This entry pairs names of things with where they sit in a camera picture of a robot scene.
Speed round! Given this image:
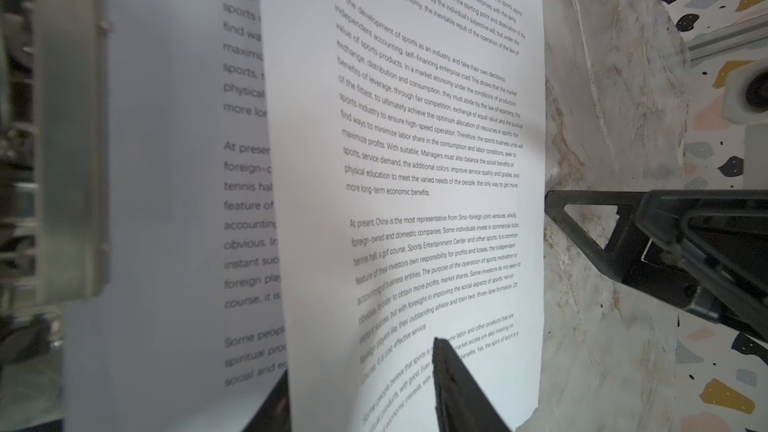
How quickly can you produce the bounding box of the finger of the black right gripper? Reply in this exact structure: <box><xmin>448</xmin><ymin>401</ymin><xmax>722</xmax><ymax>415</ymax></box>
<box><xmin>545</xmin><ymin>190</ymin><xmax>701</xmax><ymax>306</ymax></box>
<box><xmin>636</xmin><ymin>190</ymin><xmax>767</xmax><ymax>341</ymax></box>

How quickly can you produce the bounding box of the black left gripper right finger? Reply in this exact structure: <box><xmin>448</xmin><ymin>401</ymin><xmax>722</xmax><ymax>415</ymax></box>
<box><xmin>432</xmin><ymin>338</ymin><xmax>511</xmax><ymax>432</ymax></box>

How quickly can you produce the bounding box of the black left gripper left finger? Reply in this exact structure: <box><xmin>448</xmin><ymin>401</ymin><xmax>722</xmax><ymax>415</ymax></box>
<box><xmin>243</xmin><ymin>370</ymin><xmax>291</xmax><ymax>432</ymax></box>

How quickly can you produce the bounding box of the white text paper sheet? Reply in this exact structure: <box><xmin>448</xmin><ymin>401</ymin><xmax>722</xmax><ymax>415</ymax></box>
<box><xmin>65</xmin><ymin>0</ymin><xmax>545</xmax><ymax>431</ymax></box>

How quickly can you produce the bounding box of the silver folder clip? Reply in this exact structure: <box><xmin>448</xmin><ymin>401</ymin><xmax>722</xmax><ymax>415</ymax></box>
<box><xmin>1</xmin><ymin>0</ymin><xmax>111</xmax><ymax>315</ymax></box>

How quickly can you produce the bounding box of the aluminium corner post right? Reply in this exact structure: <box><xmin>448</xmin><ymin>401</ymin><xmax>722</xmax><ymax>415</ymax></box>
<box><xmin>687</xmin><ymin>14</ymin><xmax>767</xmax><ymax>67</ymax></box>

